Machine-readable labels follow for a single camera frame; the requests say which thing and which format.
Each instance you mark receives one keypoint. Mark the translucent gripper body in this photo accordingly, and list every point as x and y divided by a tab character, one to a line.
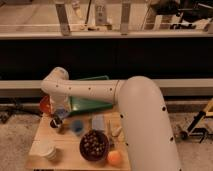
60	105

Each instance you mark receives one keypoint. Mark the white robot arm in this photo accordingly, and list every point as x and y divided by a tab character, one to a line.
147	129

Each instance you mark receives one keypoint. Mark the small metal cup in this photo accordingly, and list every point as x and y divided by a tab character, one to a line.
56	123

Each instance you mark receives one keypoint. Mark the blue plastic cup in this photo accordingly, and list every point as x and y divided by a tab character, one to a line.
77	126

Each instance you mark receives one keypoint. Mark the grey rectangular sponge block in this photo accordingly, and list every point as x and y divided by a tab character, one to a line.
98	122

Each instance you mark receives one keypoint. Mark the red bowl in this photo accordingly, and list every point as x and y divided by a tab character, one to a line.
44	105

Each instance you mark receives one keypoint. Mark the green plastic tray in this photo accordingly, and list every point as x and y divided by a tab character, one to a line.
81	105

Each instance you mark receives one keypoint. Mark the dark bowl with beans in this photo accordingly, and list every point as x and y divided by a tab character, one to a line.
94	146

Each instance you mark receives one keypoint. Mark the wooden spoon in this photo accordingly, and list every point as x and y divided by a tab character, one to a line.
117	132

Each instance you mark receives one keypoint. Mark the orange ball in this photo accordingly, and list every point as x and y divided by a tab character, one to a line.
114	158

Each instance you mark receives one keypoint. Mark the yellow black stand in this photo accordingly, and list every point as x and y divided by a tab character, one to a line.
193	130

